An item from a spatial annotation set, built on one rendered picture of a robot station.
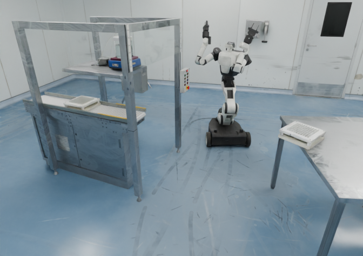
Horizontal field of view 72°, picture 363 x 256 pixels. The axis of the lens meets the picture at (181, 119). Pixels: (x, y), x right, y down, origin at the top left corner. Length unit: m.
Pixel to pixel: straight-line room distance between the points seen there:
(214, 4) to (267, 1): 1.01
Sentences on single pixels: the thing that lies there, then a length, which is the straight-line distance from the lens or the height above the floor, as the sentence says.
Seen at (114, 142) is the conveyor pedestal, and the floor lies 0.54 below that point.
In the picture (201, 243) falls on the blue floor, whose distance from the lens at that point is 2.25.
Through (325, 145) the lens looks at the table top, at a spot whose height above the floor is 0.82.
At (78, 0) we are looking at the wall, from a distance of 6.83.
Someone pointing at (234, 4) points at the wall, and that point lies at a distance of 5.59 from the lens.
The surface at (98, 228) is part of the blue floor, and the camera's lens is 2.45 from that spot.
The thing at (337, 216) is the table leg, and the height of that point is 0.66.
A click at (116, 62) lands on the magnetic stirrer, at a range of 2.18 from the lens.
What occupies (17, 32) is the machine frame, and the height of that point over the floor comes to 1.53.
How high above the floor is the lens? 1.75
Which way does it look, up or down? 25 degrees down
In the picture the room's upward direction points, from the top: straight up
